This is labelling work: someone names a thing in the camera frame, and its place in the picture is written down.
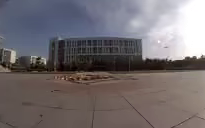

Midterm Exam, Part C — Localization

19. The wide building with dark tower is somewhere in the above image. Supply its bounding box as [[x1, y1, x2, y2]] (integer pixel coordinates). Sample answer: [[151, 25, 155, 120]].
[[47, 36, 144, 72]]

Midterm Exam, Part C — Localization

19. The raised stone flower bed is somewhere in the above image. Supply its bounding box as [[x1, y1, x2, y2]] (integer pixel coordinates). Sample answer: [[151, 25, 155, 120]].
[[52, 71, 120, 85]]

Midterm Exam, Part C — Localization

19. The grey stone slab plaza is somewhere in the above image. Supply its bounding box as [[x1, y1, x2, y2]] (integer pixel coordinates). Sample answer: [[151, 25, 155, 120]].
[[0, 69, 205, 128]]

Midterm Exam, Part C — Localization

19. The low pale building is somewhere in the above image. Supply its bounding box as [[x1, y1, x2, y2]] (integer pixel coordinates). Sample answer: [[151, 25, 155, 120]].
[[18, 55, 48, 70]]

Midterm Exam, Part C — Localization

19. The pale block building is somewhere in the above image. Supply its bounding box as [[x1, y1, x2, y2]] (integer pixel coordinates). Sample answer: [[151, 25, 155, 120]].
[[0, 47, 17, 67]]

